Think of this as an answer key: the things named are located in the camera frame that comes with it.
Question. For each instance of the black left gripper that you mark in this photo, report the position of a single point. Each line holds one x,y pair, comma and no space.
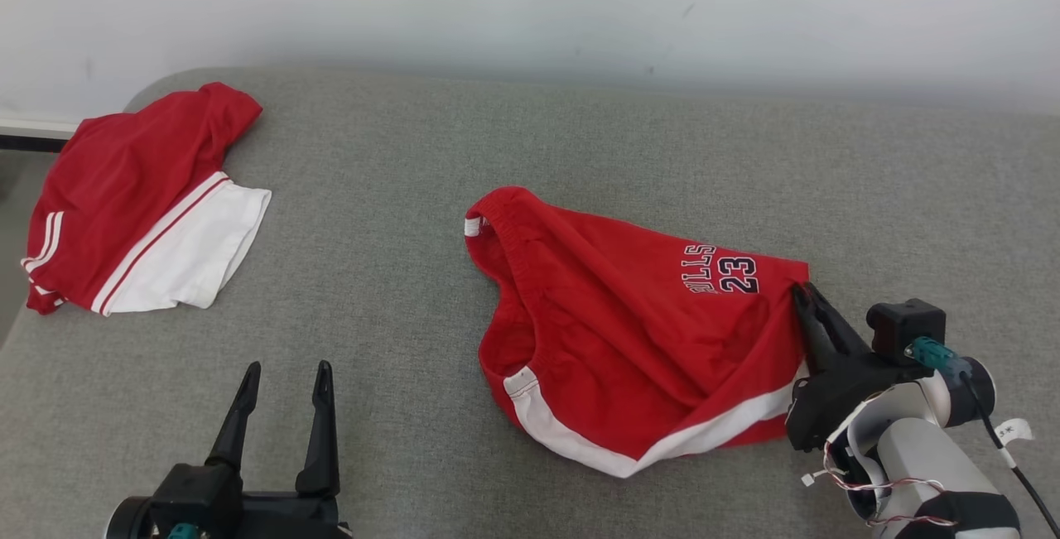
290,518

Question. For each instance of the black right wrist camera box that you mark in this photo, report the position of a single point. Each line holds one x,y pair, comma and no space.
903,325

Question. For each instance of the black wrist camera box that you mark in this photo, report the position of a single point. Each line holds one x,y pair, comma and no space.
195,493
903,325

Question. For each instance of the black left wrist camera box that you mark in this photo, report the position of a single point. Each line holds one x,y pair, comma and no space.
195,493

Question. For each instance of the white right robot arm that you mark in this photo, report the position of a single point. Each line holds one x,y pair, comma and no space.
911,456

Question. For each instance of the red and white t-shirt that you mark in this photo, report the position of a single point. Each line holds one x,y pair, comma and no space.
124,183

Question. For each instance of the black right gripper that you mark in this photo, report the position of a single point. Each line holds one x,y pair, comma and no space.
836,398

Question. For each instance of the red shorts with white stripe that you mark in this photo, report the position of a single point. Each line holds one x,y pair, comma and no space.
629,332

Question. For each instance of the white wall baseboard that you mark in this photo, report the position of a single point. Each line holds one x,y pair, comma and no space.
33,127

